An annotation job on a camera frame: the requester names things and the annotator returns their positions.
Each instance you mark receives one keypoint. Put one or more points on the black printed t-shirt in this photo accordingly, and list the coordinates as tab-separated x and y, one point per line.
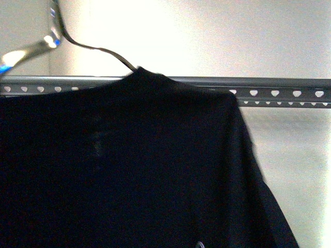
142	162

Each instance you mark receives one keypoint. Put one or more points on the metal clothes hanger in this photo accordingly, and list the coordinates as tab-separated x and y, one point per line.
57	33

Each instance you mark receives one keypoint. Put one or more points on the grey rear perforated rack rail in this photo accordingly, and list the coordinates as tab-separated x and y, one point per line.
283	104

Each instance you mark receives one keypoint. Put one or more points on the grey perforated rack rail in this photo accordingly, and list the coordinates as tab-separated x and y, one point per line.
283	104
246	89

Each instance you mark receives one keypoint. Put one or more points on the grey front perforated rack rail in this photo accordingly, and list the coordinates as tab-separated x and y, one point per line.
246	89

